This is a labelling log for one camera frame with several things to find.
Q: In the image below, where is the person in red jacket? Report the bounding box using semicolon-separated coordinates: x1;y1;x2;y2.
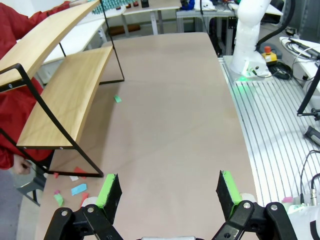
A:
0;1;72;171

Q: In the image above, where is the long red paper scrap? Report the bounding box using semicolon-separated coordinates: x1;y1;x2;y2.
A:
80;192;90;208

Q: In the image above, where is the white table with cables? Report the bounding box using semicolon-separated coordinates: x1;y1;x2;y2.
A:
279;36;320;80

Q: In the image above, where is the grey metal workbench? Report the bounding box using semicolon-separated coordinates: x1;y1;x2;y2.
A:
176;0;237;33

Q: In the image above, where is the person's right hand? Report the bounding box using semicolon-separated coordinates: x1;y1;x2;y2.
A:
12;154;33;175

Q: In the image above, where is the white table with boxes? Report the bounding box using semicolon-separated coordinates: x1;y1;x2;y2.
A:
121;0;182;36

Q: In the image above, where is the teal chenille duster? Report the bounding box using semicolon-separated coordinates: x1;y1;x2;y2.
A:
91;0;131;15

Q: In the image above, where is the person's left forearm red sleeve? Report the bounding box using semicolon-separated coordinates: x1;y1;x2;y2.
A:
47;1;72;17

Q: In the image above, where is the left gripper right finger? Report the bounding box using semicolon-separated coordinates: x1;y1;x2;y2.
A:
212;170;299;240

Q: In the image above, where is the yellow emergency stop box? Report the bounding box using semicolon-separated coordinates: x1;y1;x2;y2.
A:
260;45;278;66

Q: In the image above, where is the black cable bundle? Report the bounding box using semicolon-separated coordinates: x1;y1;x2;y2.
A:
268;61;293;81

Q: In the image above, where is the black handheld device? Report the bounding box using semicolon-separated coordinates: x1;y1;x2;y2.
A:
303;125;320;146

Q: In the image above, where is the person's left hand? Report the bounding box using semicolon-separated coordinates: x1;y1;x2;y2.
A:
68;0;90;8

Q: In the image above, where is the person's right forearm red sleeve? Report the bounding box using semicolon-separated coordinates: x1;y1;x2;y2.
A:
0;146;26;171

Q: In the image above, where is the aluminium slotted base plate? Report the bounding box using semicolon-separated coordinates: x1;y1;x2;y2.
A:
217;54;320;208

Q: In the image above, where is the two-tier wooden shelf black frame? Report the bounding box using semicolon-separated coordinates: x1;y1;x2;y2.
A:
0;0;126;178

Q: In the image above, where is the black tripod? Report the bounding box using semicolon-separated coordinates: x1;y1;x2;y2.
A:
296;63;320;118

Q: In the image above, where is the black cable metal plug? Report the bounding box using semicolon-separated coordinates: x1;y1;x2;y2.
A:
299;149;320;205

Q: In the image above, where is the black cable conduit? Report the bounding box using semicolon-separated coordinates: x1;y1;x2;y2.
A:
254;14;293;51

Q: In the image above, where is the blue object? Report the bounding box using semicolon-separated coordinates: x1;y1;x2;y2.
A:
180;0;196;11

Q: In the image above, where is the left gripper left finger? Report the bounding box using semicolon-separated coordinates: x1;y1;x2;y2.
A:
43;173;123;240

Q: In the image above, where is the blue paper scrap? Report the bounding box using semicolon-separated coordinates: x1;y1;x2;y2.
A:
71;183;88;197

